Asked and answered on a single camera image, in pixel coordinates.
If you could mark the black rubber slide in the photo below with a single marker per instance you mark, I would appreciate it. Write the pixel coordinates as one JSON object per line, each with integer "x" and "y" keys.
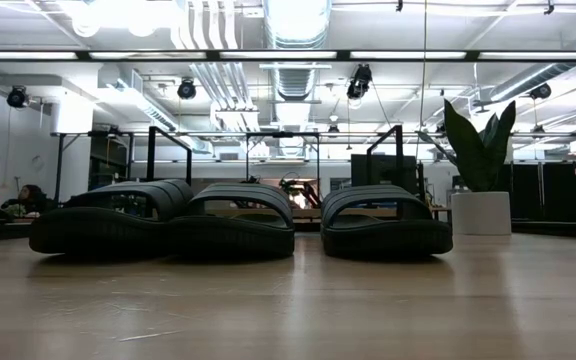
{"x": 238, "y": 240}
{"x": 98, "y": 232}
{"x": 388, "y": 240}

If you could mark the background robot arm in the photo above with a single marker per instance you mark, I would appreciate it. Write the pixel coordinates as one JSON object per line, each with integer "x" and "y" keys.
{"x": 310, "y": 192}

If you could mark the black monitor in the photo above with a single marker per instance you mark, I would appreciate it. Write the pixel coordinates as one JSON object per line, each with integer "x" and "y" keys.
{"x": 358, "y": 172}

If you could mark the black ceiling spotlight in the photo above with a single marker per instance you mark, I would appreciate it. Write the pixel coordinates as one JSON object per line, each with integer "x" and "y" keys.
{"x": 17, "y": 97}
{"x": 541, "y": 91}
{"x": 186, "y": 90}
{"x": 360, "y": 82}

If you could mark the black light bar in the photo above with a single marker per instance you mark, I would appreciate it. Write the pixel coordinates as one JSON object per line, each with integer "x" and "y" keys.
{"x": 278, "y": 55}

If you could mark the potted green snake plant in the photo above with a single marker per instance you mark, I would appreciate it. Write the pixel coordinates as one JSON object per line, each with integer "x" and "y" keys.
{"x": 480, "y": 212}

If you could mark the person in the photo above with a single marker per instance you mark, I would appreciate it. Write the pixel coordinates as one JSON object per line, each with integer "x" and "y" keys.
{"x": 30, "y": 197}

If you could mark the black background frame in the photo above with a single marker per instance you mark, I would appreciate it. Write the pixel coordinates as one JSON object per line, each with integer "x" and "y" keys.
{"x": 283, "y": 134}
{"x": 59, "y": 165}

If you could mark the silver ventilation duct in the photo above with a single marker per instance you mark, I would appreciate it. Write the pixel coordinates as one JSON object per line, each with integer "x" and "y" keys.
{"x": 295, "y": 80}

